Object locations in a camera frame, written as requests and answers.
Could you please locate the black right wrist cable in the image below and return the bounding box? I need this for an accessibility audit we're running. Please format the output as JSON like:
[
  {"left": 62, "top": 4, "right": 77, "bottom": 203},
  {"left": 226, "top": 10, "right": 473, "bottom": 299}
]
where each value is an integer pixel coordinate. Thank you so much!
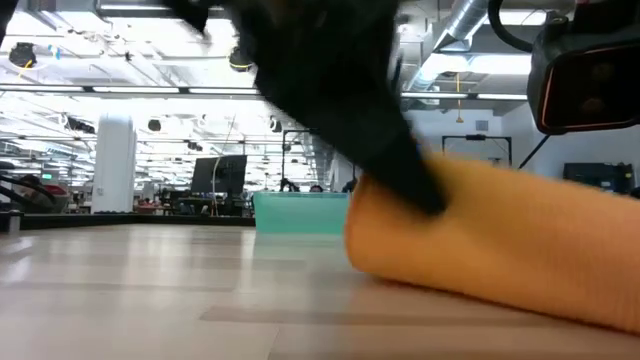
[{"left": 487, "top": 0, "right": 534, "bottom": 54}]

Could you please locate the teal translucent plastic basket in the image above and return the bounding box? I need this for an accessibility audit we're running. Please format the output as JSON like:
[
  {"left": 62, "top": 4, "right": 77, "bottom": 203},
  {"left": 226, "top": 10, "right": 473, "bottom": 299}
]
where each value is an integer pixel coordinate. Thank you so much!
[{"left": 252, "top": 191, "right": 351, "bottom": 236}]

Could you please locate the orange microfiber towel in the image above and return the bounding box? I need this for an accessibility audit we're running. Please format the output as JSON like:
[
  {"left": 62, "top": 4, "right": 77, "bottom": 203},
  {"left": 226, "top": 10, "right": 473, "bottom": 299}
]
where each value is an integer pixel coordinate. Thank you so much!
[{"left": 343, "top": 152, "right": 640, "bottom": 335}]

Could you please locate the black metal stand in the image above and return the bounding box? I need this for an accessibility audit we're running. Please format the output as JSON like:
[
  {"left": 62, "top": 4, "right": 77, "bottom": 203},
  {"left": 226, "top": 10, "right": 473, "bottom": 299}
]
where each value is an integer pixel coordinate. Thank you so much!
[{"left": 442, "top": 133, "right": 513, "bottom": 169}]

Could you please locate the black metal table frame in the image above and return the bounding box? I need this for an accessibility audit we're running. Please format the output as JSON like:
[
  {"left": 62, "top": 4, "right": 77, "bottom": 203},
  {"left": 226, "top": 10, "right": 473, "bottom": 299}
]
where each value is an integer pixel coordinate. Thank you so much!
[{"left": 0, "top": 210, "right": 257, "bottom": 232}]

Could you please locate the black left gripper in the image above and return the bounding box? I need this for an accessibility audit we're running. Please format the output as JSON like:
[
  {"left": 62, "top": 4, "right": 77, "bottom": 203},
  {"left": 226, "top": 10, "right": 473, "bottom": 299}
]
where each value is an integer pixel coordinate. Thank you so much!
[{"left": 164, "top": 0, "right": 448, "bottom": 217}]

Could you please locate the white building column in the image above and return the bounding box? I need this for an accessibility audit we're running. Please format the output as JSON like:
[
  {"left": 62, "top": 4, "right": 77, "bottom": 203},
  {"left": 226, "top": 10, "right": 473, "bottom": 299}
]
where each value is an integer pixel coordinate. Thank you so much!
[{"left": 91, "top": 113, "right": 138, "bottom": 215}]

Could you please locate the silver ventilation duct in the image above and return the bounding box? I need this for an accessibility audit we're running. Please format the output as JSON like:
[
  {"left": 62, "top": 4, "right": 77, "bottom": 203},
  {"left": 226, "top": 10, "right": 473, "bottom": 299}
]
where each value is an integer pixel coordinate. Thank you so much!
[{"left": 402, "top": 0, "right": 494, "bottom": 109}]

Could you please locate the black ceiling-mounted device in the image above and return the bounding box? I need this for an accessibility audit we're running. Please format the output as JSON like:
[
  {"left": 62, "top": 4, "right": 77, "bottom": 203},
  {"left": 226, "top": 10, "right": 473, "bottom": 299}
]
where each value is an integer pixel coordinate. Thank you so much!
[
  {"left": 228, "top": 46, "right": 255, "bottom": 74},
  {"left": 8, "top": 42, "right": 38, "bottom": 69}
]

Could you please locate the yellow hanging pendant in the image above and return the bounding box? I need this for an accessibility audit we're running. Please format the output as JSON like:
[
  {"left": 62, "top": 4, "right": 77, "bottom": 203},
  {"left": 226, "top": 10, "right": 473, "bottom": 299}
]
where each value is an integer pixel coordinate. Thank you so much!
[{"left": 453, "top": 72, "right": 465, "bottom": 125}]

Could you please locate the black monitor on stand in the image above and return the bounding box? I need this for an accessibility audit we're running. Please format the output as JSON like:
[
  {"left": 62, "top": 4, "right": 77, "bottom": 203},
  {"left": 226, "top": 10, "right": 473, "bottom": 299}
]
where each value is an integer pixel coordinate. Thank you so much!
[{"left": 190, "top": 154, "right": 248, "bottom": 196}]

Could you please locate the black wall screen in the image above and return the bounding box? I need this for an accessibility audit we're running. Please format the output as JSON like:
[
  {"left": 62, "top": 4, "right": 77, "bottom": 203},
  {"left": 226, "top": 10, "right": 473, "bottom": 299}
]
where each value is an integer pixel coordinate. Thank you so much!
[{"left": 563, "top": 162, "right": 636, "bottom": 196}]

